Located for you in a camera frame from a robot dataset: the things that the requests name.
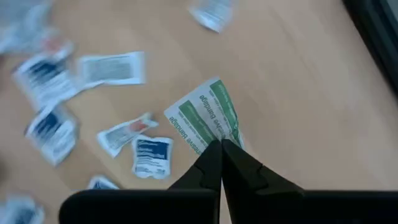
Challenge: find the green white adhesive bandage packet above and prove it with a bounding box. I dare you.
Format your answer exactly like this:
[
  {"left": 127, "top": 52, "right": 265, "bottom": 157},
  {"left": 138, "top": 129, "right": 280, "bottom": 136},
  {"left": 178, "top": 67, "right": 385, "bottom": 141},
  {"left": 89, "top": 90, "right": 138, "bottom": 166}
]
[
  {"left": 164, "top": 98, "right": 220, "bottom": 156},
  {"left": 194, "top": 77, "right": 246, "bottom": 150}
]

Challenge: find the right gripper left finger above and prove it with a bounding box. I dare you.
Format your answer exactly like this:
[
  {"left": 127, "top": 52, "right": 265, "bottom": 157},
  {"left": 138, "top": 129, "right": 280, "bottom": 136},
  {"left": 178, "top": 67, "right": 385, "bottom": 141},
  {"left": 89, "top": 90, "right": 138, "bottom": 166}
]
[{"left": 58, "top": 140, "right": 223, "bottom": 224}]

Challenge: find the white alcohol pad packet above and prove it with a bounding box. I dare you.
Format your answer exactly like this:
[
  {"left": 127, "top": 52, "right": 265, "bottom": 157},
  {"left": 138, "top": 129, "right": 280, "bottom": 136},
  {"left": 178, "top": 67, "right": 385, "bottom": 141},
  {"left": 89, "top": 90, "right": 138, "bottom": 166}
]
[
  {"left": 0, "top": 2, "right": 52, "bottom": 55},
  {"left": 76, "top": 51, "right": 147, "bottom": 91},
  {"left": 86, "top": 174, "right": 121, "bottom": 190},
  {"left": 0, "top": 195, "right": 46, "bottom": 224},
  {"left": 131, "top": 134, "right": 174, "bottom": 180},
  {"left": 24, "top": 104, "right": 80, "bottom": 167},
  {"left": 12, "top": 51, "right": 81, "bottom": 113}
]

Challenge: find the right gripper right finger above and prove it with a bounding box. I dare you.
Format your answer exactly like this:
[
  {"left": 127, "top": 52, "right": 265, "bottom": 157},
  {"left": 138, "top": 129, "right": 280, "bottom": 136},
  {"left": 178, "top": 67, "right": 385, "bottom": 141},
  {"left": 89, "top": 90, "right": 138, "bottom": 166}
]
[{"left": 222, "top": 139, "right": 398, "bottom": 224}]

